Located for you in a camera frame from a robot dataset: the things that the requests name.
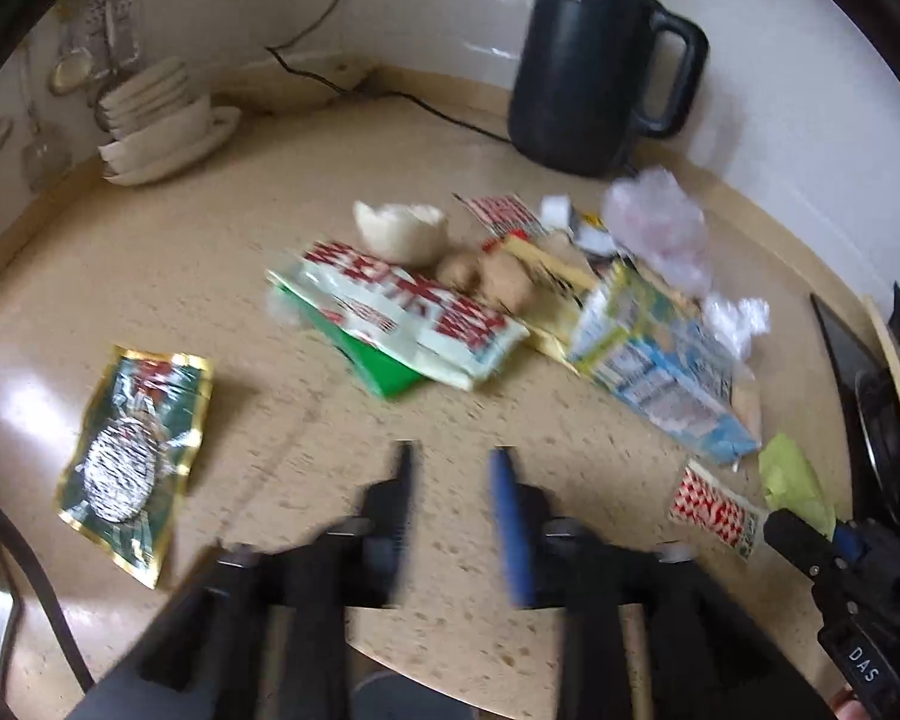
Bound blue green snack bag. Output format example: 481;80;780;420
566;260;763;465

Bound yellow snack packet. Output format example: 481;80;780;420
487;231;598;369

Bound black induction cooktop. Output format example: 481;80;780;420
809;288;900;538

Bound red checkered sauce sachet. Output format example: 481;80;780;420
455;195;546;241

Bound small white creamer cup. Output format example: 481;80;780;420
539;195;575;232

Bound light green wrapper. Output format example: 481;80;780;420
758;433;836;539

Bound black electric kettle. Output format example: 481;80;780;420
507;0;709;177

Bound white red rice bag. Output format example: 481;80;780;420
266;241;528;392

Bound black kettle power cord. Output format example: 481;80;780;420
263;0;514;146

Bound stack of white bowls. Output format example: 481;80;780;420
95;57;242;187

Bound red white sachet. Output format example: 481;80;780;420
668;458;766;561

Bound green gold seaweed packet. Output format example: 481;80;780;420
55;346;214;589

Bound broken eggshell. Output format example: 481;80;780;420
352;200;450;268

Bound clear plastic bag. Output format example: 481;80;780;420
601;166;712;299

